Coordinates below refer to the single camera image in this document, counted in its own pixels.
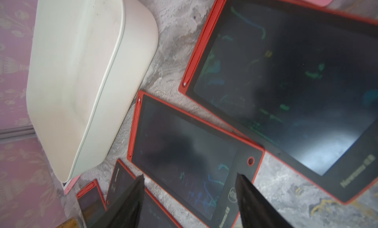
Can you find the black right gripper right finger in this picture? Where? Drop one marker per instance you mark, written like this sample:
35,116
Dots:
255,210

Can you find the white plastic storage box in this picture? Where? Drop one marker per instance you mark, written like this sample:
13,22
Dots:
88,60

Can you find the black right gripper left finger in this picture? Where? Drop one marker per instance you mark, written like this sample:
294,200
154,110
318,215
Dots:
126,211

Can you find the pink writing tablet rainbow screen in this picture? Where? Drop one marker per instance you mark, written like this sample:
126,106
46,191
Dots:
67,187

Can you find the red black newsmy tablet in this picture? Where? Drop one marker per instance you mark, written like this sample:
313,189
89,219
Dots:
91,203
299,80

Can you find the red black Newsmy tablet top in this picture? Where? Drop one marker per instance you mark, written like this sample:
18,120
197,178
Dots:
91,203

